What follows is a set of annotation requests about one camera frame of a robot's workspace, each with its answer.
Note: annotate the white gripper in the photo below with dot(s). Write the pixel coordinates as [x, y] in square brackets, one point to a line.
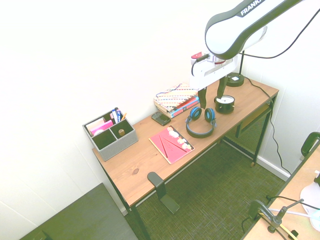
[212, 72]

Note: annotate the blue black headphones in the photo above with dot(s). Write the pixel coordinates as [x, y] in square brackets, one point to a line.
[195, 113]

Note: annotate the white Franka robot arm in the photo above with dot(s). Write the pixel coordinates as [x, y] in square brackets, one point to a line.
[225, 32]

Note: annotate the black metal headphone hanger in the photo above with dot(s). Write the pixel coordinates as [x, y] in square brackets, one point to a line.
[163, 193]

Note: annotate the black round alarm clock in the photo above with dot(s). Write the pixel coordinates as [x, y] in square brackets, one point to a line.
[225, 106]

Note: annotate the black desk lamp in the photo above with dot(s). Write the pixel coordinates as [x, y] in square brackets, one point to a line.
[235, 80]

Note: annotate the red blue thick book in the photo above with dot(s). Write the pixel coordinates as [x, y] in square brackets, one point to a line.
[183, 108]

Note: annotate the patterned fabric pouch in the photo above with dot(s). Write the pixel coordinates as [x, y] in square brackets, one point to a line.
[175, 96]

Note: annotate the wooden lower desk shelf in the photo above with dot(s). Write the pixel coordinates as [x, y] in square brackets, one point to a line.
[252, 118]

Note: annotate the black mobile phone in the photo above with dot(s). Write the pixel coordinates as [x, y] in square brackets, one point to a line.
[161, 118]

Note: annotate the wooden desk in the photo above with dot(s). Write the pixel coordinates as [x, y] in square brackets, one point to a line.
[260, 130]

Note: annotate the pink thin notebook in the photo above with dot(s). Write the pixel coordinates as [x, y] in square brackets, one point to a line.
[172, 145]

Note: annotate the orange pencil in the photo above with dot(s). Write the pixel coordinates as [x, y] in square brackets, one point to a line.
[123, 117]

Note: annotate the blue marker pen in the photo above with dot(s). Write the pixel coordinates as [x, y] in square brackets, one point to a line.
[116, 114]

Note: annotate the small wooden stamp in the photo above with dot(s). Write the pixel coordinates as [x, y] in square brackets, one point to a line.
[121, 132]

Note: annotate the grey fabric desk organizer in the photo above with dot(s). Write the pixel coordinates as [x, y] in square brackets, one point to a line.
[117, 146]

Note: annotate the pink sticky notes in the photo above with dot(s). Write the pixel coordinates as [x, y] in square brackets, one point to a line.
[101, 126]

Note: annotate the beige notepad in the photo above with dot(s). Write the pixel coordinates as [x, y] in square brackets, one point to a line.
[95, 123]

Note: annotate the black metal C-clamp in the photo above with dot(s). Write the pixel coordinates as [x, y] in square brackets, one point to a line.
[262, 210]

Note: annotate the white rounded base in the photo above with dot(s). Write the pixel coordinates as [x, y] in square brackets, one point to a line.
[310, 196]

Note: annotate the dark low cabinet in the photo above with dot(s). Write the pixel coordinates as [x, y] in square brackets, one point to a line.
[82, 217]

